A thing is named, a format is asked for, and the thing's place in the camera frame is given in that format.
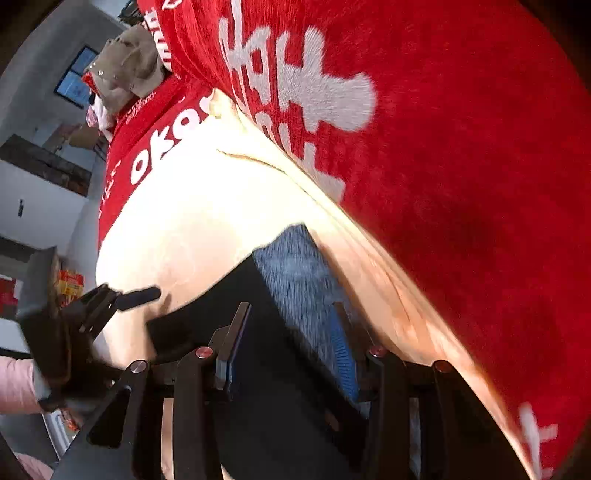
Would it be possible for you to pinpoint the black pants blue-grey waistband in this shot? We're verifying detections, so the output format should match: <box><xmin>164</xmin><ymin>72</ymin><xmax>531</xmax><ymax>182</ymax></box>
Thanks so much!
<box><xmin>145</xmin><ymin>224</ymin><xmax>384</xmax><ymax>480</ymax></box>

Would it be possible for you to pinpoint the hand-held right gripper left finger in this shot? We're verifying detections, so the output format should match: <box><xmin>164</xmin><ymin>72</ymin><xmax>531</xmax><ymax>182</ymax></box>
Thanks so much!
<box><xmin>51</xmin><ymin>302</ymin><xmax>252</xmax><ymax>480</ymax></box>

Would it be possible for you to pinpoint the red printed blanket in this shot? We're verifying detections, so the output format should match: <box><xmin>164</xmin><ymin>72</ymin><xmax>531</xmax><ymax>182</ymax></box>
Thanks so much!
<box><xmin>97</xmin><ymin>0</ymin><xmax>591</xmax><ymax>480</ymax></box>

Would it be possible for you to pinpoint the taupe studded garment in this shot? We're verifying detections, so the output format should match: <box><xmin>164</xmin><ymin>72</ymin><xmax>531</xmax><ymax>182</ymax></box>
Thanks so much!
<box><xmin>84</xmin><ymin>24</ymin><xmax>165</xmax><ymax>117</ymax></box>

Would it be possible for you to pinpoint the cream blanket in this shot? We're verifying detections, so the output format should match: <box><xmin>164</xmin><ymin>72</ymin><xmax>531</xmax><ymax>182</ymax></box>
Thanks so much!
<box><xmin>95</xmin><ymin>88</ymin><xmax>539</xmax><ymax>480</ymax></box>

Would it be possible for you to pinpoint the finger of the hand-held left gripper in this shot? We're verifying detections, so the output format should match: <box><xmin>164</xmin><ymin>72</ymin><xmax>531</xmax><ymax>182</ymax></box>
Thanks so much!
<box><xmin>62</xmin><ymin>284</ymin><xmax>162</xmax><ymax>333</ymax></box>

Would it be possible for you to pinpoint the cardboard box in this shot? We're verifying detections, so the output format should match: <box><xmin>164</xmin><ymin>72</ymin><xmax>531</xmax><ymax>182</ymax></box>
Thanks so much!
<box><xmin>68</xmin><ymin>124</ymin><xmax>101</xmax><ymax>149</ymax></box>

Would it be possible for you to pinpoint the person's left forearm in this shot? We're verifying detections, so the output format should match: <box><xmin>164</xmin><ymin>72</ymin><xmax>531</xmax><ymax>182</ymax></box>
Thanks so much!
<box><xmin>0</xmin><ymin>356</ymin><xmax>42</xmax><ymax>415</ymax></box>

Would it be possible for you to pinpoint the dark wooden counter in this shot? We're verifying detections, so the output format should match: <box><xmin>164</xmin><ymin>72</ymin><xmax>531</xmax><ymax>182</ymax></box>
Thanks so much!
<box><xmin>0</xmin><ymin>134</ymin><xmax>93</xmax><ymax>198</ymax></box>

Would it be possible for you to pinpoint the red and yellow box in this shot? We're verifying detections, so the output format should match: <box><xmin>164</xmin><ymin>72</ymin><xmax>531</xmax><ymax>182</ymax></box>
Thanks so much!
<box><xmin>58</xmin><ymin>270</ymin><xmax>85</xmax><ymax>298</ymax></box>

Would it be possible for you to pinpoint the blue wall picture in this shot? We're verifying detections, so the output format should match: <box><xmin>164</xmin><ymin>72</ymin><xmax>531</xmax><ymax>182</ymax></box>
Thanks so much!
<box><xmin>54</xmin><ymin>45</ymin><xmax>99</xmax><ymax>110</ymax></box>

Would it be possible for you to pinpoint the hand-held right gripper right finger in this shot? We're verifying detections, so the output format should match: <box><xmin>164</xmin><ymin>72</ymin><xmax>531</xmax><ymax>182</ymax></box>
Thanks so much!
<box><xmin>332</xmin><ymin>302</ymin><xmax>532</xmax><ymax>480</ymax></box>

